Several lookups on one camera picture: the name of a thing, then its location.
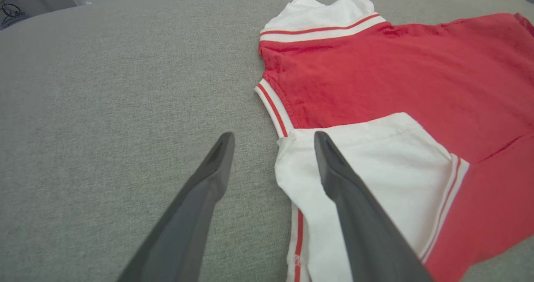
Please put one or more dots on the red white basketball jersey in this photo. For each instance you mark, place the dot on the red white basketball jersey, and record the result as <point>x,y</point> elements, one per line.
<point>417,73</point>

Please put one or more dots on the grey fabric sofa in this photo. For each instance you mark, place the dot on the grey fabric sofa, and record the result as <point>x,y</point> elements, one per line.
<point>104,107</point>

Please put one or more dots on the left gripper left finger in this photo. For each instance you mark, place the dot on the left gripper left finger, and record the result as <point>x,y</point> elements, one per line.
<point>187,232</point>

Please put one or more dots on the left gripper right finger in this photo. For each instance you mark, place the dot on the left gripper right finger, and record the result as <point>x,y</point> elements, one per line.
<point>367,240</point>

